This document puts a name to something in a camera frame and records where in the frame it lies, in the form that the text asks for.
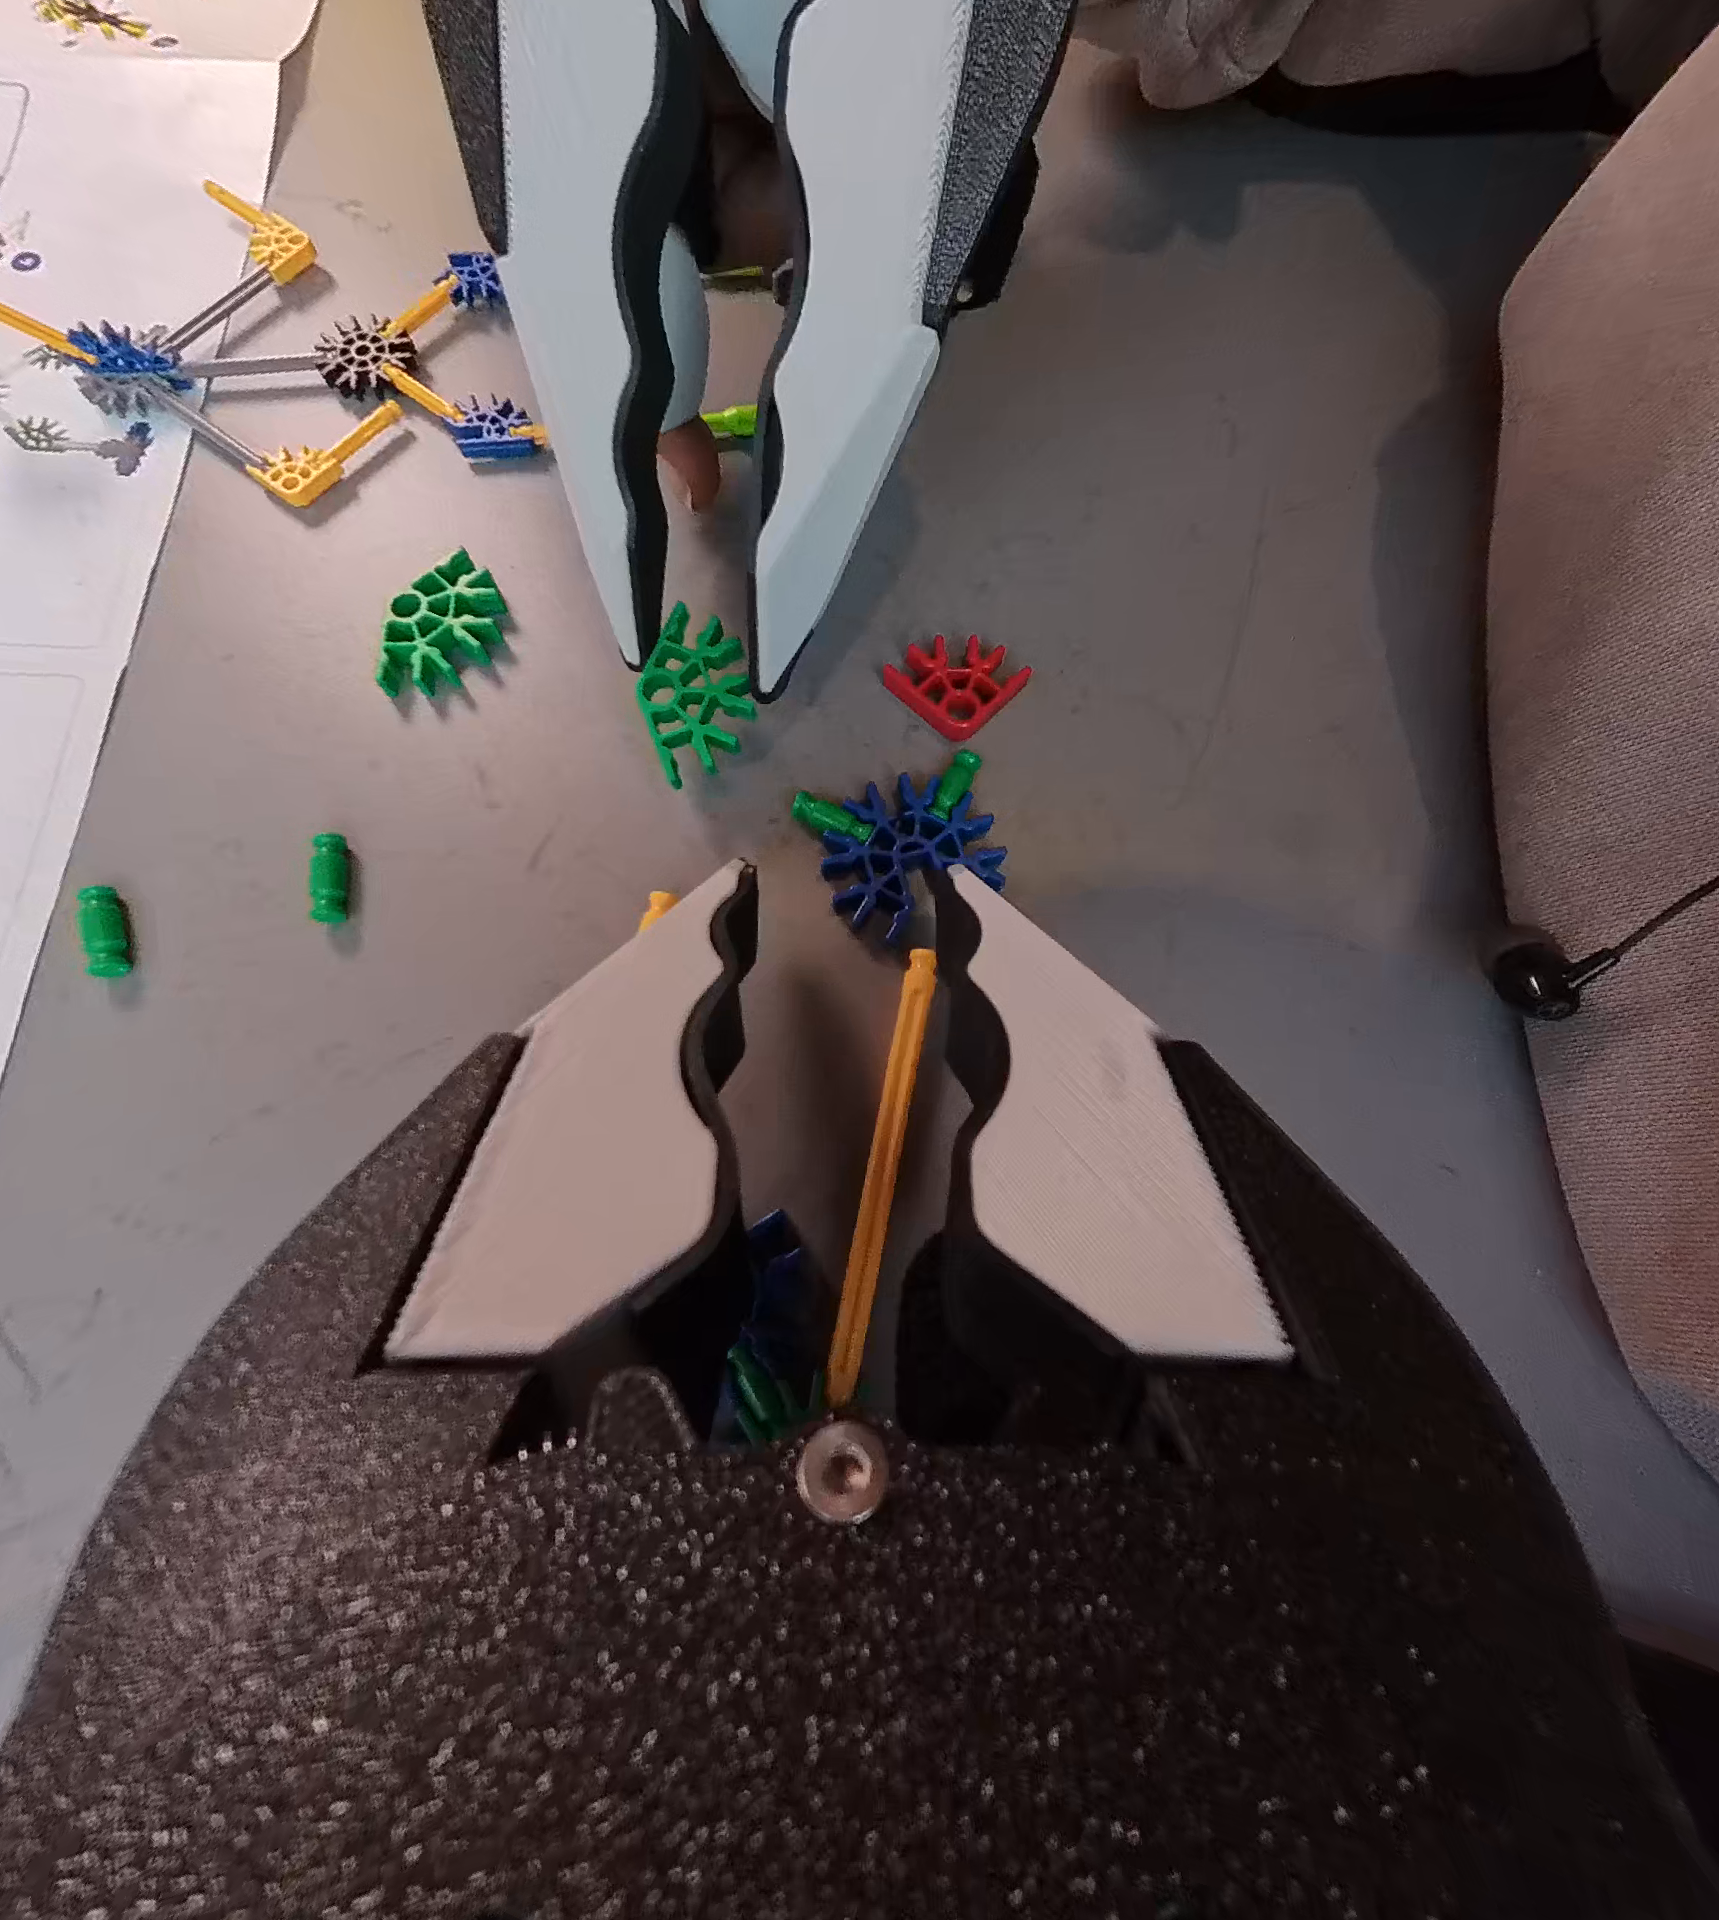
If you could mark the connector assembly with yellow rods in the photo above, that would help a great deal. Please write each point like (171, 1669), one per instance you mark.
(882, 1171)

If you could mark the blue snowflake connector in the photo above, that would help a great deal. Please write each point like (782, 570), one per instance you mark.
(908, 841)

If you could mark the person's right hand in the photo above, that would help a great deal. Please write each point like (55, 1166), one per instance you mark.
(690, 464)

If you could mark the red corner connector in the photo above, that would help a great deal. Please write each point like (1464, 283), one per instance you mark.
(920, 700)

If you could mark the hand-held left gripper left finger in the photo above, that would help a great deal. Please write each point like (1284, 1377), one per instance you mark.
(575, 1171)

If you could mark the short green rod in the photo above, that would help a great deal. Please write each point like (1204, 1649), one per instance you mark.
(830, 819)
(105, 930)
(956, 780)
(331, 879)

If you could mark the person's right forearm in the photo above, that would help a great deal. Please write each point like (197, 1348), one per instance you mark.
(1400, 38)

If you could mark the green fan-shaped connector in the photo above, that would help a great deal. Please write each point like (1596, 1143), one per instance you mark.
(443, 623)
(686, 690)

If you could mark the multicolour rod connector toy figure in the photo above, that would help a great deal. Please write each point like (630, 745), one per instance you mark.
(365, 356)

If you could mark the white instruction sheet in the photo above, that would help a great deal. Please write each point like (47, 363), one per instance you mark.
(19, 674)

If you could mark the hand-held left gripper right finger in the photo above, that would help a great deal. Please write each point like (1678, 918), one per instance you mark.
(1114, 1171)

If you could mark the person's beige fleece clothing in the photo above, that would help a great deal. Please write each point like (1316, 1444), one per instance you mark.
(1670, 601)

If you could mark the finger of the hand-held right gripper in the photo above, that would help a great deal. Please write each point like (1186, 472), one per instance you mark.
(561, 300)
(860, 375)

